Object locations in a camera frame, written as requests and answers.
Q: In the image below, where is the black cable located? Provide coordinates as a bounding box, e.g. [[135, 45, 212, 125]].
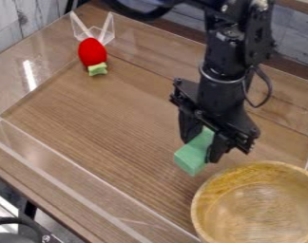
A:
[[101, 0, 179, 21]]

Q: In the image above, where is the clear acrylic corner bracket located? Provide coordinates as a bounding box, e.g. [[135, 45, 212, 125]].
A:
[[68, 11, 115, 46]]

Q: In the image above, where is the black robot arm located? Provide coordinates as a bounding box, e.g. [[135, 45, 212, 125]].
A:
[[170, 0, 274, 163]]

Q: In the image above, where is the red plush strawberry toy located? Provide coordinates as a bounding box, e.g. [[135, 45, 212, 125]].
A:
[[77, 38, 107, 76]]

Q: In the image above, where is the clear acrylic tray wall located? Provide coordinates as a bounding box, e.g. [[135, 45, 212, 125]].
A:
[[0, 115, 199, 243]]

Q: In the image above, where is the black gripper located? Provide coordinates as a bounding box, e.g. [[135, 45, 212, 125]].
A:
[[170, 78, 260, 163]]

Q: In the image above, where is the green foam block stick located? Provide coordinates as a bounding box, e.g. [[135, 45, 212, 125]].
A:
[[174, 127, 215, 177]]

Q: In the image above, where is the brown wooden bowl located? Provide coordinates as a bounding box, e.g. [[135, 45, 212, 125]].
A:
[[191, 161, 308, 243]]

